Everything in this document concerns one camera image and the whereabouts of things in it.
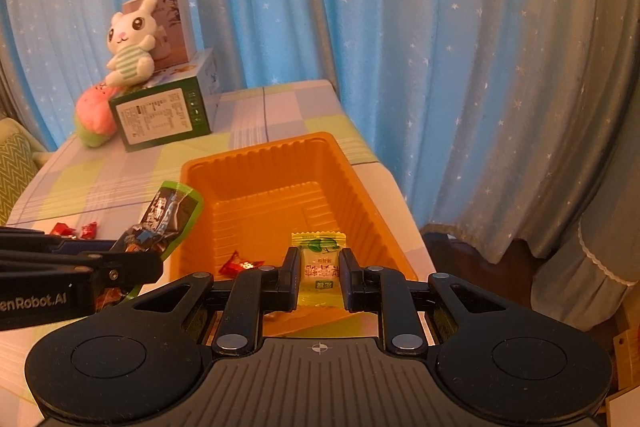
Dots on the light wooden board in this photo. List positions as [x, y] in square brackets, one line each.
[627, 357]

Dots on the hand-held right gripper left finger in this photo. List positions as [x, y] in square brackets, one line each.
[291, 279]

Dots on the red and white candy packet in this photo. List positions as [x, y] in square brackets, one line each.
[89, 231]

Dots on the dusty blue lace-trimmed cloth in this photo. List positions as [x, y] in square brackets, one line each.
[590, 287]

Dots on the white bunny plush toy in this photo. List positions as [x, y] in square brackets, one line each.
[131, 57]

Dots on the light green sofa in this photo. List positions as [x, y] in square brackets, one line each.
[10, 124]

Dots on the green chevron cushion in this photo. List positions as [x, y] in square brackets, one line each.
[12, 177]

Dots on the blue star curtain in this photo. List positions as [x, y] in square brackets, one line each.
[310, 7]

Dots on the yellow green snack packet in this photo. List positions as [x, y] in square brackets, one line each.
[320, 269]

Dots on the grey star curtain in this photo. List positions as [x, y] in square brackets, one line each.
[575, 57]

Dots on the white card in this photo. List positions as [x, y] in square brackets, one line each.
[625, 409]

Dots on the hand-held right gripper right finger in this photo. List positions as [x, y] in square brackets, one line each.
[348, 279]

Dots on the large red snack packet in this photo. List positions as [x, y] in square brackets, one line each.
[62, 229]

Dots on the green and white carton box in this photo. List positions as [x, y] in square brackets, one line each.
[160, 117]

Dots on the orange plastic tray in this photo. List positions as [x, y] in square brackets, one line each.
[280, 202]

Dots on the brown picture carton box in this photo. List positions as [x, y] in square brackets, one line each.
[177, 32]

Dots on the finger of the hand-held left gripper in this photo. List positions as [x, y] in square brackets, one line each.
[85, 246]
[130, 267]

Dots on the pastel checked tablecloth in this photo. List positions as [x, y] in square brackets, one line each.
[260, 112]

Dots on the red candy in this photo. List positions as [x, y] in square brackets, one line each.
[240, 264]

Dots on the dark print snack packet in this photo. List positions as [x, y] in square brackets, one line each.
[170, 212]

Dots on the pink and green plush toy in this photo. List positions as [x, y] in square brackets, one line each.
[95, 117]

